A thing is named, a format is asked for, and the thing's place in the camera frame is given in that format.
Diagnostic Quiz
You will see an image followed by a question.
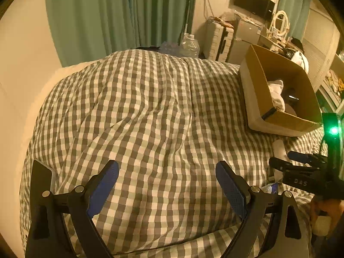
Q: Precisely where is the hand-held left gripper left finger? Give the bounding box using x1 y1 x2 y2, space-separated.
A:
25 160 120 258

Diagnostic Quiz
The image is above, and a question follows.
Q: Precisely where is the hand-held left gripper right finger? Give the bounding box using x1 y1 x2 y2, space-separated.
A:
215 161 312 258

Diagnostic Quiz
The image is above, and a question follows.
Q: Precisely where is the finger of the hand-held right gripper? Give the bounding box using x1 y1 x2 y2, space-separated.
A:
269 157 326 176
288 151 328 165

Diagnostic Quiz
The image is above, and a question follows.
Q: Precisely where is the white sock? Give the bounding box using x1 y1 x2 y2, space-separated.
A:
271 139 289 181

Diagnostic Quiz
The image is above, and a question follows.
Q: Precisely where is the cardboard box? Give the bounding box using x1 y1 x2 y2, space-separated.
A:
239 44 323 137

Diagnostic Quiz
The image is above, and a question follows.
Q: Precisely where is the person's right hand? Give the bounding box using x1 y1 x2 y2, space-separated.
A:
310 195 344 222

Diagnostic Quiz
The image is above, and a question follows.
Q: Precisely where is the black item in box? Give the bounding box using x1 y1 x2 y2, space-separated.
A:
281 79 300 115

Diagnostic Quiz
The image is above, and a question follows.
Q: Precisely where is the white small bottle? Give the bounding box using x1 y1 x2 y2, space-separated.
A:
312 215 333 236

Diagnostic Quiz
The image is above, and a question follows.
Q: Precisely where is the grey checkered blanket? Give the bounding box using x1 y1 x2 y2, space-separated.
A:
19 49 334 258

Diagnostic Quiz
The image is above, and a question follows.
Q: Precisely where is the white cloth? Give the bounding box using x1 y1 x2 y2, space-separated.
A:
267 79 287 112

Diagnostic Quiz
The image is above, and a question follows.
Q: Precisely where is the black and white bag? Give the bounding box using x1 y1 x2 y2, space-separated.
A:
282 38 310 74

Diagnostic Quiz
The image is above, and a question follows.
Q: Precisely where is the white dressing table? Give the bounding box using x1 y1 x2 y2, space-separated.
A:
258 34 293 54

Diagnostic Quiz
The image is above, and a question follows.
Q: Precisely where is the silver mini fridge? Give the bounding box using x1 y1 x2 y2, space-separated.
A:
227 19 262 65

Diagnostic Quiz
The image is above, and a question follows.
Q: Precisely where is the round white vanity mirror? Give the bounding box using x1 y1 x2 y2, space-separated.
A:
269 10 290 38

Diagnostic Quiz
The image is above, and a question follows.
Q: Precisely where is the white suitcase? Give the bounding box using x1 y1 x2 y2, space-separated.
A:
205 20 235 62

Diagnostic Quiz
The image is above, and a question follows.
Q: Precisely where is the large clear water jug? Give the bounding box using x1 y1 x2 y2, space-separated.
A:
179 33 200 58

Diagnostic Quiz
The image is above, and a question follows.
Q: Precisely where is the crumpled clear plastic bag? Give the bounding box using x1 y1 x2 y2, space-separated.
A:
159 41 181 55

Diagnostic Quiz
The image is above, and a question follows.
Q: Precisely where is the green window curtain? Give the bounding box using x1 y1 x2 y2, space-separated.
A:
277 0 312 37

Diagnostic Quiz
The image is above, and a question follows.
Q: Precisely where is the black wall television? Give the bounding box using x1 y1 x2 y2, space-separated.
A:
233 0 276 22

